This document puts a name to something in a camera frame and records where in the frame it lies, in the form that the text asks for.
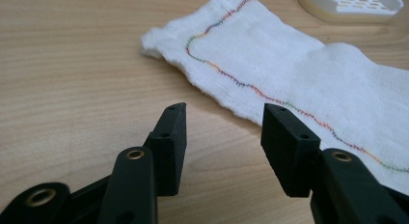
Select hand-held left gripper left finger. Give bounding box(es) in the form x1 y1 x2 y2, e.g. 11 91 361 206
96 101 188 224

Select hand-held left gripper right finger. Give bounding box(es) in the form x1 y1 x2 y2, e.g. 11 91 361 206
260 102 409 224

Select white cloth with coloured stitching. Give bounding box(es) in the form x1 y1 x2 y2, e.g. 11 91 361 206
140 0 409 196

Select white perforated plastic tray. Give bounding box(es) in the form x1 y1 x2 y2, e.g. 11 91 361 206
297 0 405 24

